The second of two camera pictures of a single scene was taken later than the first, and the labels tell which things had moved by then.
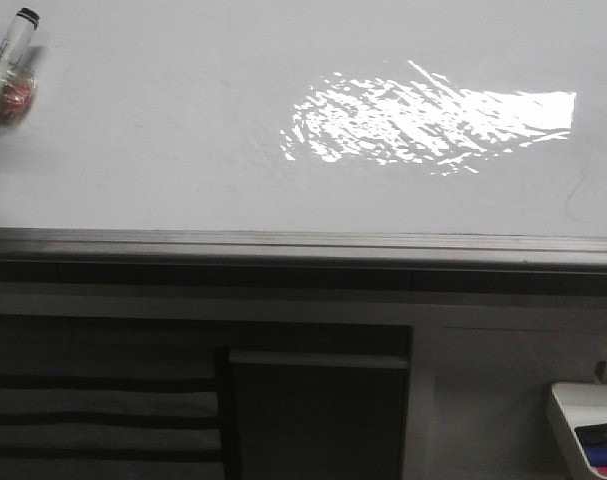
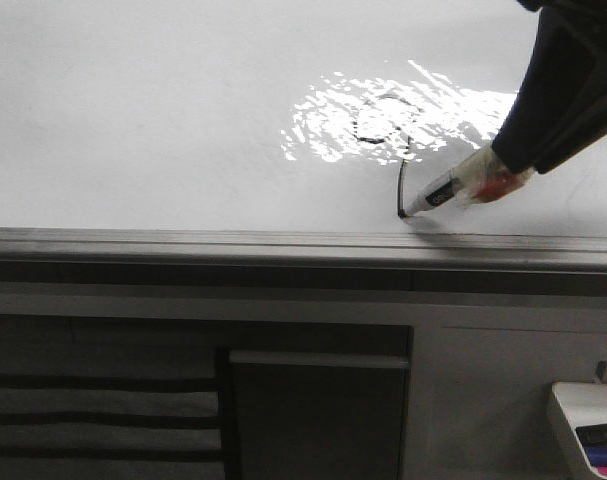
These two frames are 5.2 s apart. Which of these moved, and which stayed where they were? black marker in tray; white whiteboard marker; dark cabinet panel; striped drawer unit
Moved: white whiteboard marker
Stayed: dark cabinet panel; black marker in tray; striped drawer unit
